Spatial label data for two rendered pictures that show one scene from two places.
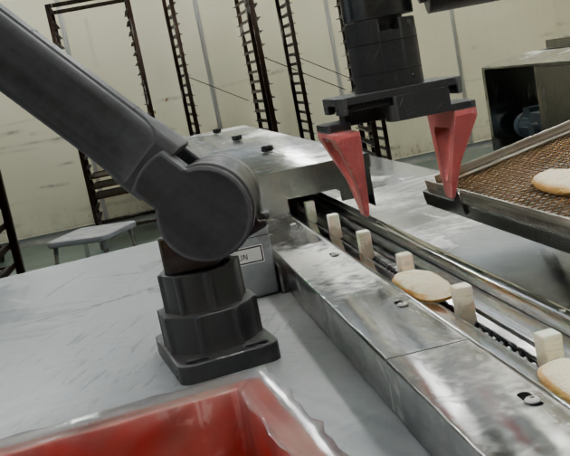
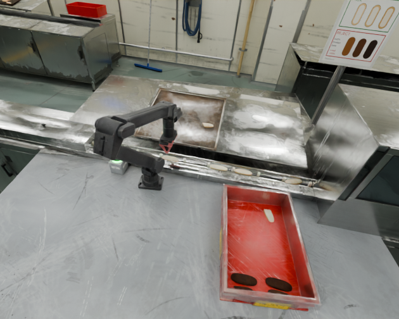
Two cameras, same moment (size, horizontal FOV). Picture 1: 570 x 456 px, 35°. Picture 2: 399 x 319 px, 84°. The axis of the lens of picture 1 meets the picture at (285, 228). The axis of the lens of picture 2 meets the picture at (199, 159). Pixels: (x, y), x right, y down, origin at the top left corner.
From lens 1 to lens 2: 1.05 m
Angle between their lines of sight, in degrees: 72
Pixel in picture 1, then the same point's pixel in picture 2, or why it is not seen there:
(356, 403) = (189, 179)
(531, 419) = (223, 173)
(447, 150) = not seen: hidden behind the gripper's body
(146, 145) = (152, 160)
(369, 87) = (170, 137)
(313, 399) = (183, 181)
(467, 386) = (212, 173)
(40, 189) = not seen: outside the picture
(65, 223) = not seen: outside the picture
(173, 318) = (153, 182)
